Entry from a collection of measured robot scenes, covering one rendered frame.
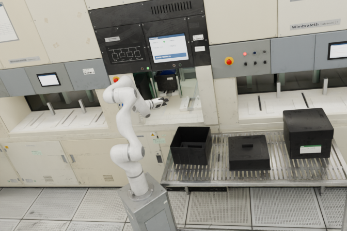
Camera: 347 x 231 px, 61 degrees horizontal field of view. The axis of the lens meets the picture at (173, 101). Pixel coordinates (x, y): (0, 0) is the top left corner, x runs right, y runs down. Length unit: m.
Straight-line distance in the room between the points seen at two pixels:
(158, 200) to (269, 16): 1.52
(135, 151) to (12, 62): 1.53
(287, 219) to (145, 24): 2.06
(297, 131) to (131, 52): 1.37
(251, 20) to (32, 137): 2.44
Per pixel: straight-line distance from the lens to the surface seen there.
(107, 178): 3.36
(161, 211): 2.30
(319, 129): 2.23
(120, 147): 2.00
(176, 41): 2.29
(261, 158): 2.20
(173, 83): 3.03
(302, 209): 3.05
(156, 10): 2.25
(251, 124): 2.60
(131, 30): 2.34
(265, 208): 3.02
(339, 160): 2.41
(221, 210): 3.01
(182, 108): 2.79
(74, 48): 2.60
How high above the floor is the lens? 2.32
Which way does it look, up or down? 29 degrees down
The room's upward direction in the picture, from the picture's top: 12 degrees counter-clockwise
